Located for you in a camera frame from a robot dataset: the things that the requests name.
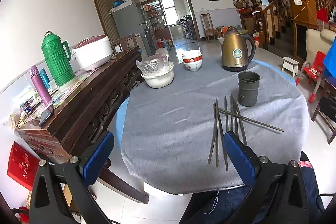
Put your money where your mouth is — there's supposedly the purple water bottle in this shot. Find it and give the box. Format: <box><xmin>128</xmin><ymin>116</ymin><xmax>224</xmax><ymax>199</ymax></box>
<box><xmin>28</xmin><ymin>65</ymin><xmax>52</xmax><ymax>105</ymax></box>

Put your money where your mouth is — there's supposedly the dark wooden sideboard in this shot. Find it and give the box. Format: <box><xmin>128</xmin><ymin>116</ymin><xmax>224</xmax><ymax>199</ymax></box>
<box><xmin>15</xmin><ymin>45</ymin><xmax>150</xmax><ymax>205</ymax></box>

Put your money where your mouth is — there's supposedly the small electric fan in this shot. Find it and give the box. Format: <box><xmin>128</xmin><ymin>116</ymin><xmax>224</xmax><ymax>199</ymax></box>
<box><xmin>155</xmin><ymin>47</ymin><xmax>169</xmax><ymax>59</ymax></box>

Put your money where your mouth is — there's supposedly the blue cloth on chair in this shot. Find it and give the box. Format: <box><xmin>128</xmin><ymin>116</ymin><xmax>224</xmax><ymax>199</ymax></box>
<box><xmin>323</xmin><ymin>39</ymin><xmax>336</xmax><ymax>78</ymax></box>

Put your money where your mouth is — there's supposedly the grey refrigerator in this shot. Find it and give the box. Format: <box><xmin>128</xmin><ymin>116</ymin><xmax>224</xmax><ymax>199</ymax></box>
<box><xmin>109</xmin><ymin>0</ymin><xmax>156</xmax><ymax>56</ymax></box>

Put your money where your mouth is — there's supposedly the white pot with plastic bag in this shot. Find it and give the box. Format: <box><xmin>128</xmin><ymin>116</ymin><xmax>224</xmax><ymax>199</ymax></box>
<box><xmin>135</xmin><ymin>54</ymin><xmax>174</xmax><ymax>89</ymax></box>

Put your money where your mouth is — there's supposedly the green thermos flask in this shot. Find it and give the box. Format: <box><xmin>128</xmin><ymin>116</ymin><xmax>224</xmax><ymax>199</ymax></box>
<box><xmin>41</xmin><ymin>31</ymin><xmax>75</xmax><ymax>87</ymax></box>

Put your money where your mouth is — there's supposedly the white rice cooker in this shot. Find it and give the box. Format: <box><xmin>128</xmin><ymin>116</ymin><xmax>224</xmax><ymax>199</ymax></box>
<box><xmin>72</xmin><ymin>35</ymin><xmax>113</xmax><ymax>71</ymax></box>

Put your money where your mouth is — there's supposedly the dark chopstick four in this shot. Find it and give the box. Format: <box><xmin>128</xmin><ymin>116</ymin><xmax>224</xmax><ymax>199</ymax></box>
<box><xmin>224</xmin><ymin>96</ymin><xmax>230</xmax><ymax>132</ymax></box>

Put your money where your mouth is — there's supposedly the small white stool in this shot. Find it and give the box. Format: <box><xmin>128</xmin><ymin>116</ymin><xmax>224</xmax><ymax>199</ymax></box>
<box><xmin>281</xmin><ymin>56</ymin><xmax>299</xmax><ymax>77</ymax></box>

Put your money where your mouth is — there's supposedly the blue water bottle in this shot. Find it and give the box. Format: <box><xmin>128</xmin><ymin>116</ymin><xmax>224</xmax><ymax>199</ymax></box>
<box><xmin>39</xmin><ymin>68</ymin><xmax>50</xmax><ymax>90</ymax></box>

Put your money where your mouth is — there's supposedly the dark chopstick three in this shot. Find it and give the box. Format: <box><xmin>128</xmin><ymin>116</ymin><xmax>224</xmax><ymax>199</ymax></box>
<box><xmin>217</xmin><ymin>111</ymin><xmax>228</xmax><ymax>171</ymax></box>

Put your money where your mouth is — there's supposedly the black smartphone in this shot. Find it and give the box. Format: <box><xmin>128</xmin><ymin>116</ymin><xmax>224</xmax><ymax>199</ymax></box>
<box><xmin>39</xmin><ymin>104</ymin><xmax>54</xmax><ymax>127</ymax></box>

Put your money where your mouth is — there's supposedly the wooden chair by wall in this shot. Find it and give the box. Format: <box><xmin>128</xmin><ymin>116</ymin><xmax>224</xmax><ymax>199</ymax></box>
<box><xmin>201</xmin><ymin>13</ymin><xmax>218</xmax><ymax>41</ymax></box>

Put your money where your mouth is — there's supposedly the red gift bag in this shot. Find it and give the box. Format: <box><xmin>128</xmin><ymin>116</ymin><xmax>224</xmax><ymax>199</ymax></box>
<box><xmin>7</xmin><ymin>142</ymin><xmax>39</xmax><ymax>191</ymax></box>

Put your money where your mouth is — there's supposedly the gold electric kettle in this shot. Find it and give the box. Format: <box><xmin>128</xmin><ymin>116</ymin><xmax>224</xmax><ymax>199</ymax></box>
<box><xmin>221</xmin><ymin>26</ymin><xmax>256</xmax><ymax>72</ymax></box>

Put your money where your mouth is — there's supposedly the grey tablecloth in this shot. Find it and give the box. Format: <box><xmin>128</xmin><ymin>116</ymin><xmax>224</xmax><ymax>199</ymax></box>
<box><xmin>121</xmin><ymin>57</ymin><xmax>309</xmax><ymax>194</ymax></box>

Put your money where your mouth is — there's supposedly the dark chopstick five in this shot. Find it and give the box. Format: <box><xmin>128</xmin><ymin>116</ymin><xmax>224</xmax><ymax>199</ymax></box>
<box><xmin>234</xmin><ymin>98</ymin><xmax>247</xmax><ymax>145</ymax></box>

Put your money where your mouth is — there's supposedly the dark grey utensil holder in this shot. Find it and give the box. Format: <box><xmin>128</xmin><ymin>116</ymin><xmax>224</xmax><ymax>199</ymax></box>
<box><xmin>238</xmin><ymin>72</ymin><xmax>260</xmax><ymax>107</ymax></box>

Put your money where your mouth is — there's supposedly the red plastic child chair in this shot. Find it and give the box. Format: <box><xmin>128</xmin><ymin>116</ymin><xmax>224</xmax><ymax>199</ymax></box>
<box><xmin>295</xmin><ymin>51</ymin><xmax>326</xmax><ymax>103</ymax></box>

